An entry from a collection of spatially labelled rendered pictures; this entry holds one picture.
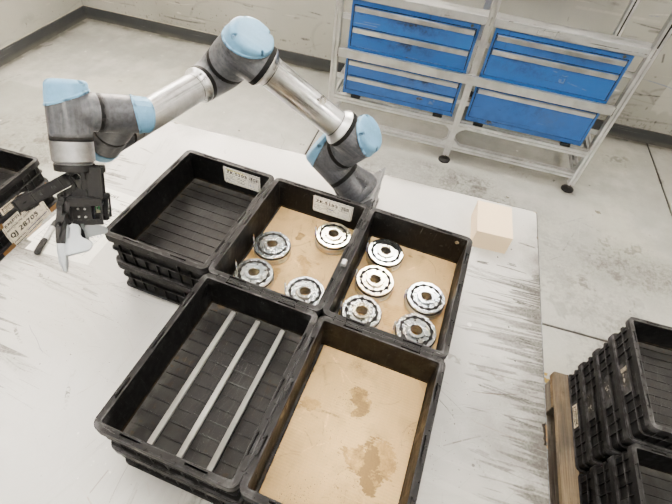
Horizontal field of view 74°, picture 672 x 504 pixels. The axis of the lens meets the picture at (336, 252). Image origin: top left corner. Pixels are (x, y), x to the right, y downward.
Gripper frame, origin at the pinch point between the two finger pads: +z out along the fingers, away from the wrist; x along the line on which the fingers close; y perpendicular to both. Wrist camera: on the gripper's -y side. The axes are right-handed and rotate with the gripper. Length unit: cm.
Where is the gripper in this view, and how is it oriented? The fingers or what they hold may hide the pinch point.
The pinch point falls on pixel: (74, 260)
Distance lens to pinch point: 106.4
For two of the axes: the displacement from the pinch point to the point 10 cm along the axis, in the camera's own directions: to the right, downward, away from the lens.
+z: -0.6, 9.5, 3.0
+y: 9.7, -0.1, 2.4
